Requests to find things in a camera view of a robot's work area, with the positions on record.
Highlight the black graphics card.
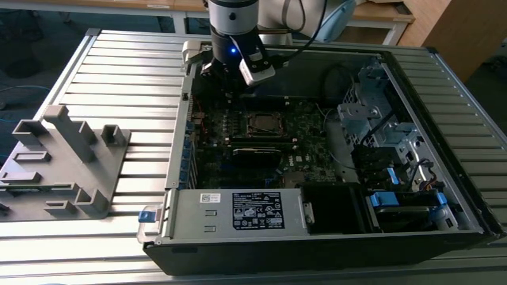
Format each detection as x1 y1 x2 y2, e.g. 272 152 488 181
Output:
231 147 283 167

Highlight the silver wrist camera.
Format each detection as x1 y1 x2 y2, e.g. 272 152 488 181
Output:
239 52 276 87

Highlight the black RAM slot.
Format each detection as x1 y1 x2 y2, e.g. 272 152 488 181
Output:
230 135 291 143
230 141 294 149

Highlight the blue floor cable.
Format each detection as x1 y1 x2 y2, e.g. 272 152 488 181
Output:
0 84 52 125

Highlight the black hard disk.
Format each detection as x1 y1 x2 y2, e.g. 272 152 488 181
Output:
374 206 435 233

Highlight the silver CPU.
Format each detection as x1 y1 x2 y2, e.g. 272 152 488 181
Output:
252 115 280 131

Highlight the coloured wire bundle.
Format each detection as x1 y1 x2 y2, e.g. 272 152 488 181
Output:
419 178 446 194

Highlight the green RAM stick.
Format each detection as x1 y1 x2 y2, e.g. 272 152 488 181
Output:
2 184 55 191

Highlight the metal disk bay cage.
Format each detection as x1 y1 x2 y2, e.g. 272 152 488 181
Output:
336 58 400 149

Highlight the grey case latch handle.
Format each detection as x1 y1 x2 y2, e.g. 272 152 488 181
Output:
180 40 204 65

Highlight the bronze chipset heatsink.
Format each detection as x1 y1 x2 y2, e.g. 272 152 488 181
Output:
283 172 307 188

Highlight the green motherboard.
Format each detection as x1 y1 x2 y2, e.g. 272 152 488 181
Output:
190 94 358 189

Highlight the blue case latch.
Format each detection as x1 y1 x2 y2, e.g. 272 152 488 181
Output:
138 207 156 223

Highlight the grey parts rack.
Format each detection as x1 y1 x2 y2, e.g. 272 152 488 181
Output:
0 104 132 222

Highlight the black open PC case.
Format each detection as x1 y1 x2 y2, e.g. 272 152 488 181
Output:
136 40 507 277

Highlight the black office chair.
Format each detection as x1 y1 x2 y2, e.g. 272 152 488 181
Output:
0 10 47 80

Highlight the metal socket cover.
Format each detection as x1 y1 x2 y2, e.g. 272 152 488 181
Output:
246 112 287 137

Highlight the wooden cabinet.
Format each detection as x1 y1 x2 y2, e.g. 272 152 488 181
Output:
398 0 507 83

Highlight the wooden desk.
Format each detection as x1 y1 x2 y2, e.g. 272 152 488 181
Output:
174 0 416 45
23 0 187 33

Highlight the silver power supply unit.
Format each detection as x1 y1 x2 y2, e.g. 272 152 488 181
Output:
160 188 310 240

